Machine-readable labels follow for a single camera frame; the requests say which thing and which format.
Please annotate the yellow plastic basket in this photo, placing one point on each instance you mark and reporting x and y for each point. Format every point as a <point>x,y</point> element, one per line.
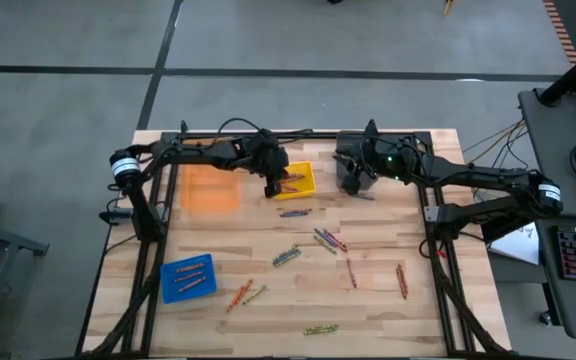
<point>305,192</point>

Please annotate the yellow green crayon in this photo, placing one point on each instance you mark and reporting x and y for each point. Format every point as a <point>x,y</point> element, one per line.
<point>318,332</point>
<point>254,295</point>
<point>324,244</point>
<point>323,327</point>
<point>290,258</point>

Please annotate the wooden stick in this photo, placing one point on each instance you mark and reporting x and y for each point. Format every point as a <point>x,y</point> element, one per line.
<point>449,6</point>

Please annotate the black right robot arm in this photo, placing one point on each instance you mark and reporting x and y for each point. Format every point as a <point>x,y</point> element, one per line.
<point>468,172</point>

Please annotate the orange translucent plastic bin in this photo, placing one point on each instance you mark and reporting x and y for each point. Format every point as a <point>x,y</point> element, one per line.
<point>208,190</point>

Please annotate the grey side cart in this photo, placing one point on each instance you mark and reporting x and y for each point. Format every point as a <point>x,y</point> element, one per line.
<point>8,239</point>

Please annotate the black pole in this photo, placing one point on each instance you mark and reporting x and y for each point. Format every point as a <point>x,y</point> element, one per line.
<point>568,80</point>

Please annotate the white paper sheet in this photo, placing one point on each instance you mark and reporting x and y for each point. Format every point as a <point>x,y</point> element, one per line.
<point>518,245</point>

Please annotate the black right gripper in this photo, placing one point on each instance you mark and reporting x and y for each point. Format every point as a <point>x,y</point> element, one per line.
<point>383,160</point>

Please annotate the black caster wheel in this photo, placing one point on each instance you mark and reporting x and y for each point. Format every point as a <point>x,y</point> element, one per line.
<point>546,318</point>

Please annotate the blue plastic basket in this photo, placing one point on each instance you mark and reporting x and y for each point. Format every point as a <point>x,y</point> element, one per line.
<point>168,295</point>

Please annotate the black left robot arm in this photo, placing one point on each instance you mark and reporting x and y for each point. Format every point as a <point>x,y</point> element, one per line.
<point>193,152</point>

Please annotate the black diagonal bar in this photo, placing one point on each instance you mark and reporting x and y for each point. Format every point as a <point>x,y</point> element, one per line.
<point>508,231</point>

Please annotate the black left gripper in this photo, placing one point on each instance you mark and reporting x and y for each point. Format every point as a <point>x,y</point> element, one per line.
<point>268,157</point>

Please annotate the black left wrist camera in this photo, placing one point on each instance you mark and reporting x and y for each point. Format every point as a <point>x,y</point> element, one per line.
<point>266,137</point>

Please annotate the pink red crayon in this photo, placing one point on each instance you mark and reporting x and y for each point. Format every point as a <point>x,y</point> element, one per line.
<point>351,273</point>

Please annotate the purple blue crayon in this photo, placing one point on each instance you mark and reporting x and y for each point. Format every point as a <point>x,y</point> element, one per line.
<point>326,238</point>

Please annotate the grey plastic bin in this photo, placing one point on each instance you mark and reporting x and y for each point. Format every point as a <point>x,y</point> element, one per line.
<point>370,182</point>

